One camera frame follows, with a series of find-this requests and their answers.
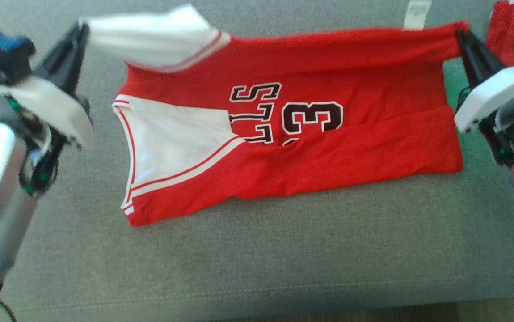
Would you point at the red basketball jersey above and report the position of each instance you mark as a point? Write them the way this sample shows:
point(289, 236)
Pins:
point(328, 165)

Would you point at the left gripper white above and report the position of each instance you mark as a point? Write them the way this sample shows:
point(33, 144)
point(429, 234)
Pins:
point(56, 107)

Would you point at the red shorts with white stripe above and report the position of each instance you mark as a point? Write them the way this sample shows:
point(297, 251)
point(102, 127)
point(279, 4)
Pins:
point(507, 22)

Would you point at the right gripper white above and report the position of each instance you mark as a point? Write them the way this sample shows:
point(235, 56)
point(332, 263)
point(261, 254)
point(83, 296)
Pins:
point(494, 94)

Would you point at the grey fabric sofa seat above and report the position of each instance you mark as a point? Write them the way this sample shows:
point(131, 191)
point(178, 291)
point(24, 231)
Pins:
point(257, 250)

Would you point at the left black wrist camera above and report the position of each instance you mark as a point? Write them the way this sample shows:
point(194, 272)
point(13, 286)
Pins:
point(2, 53)

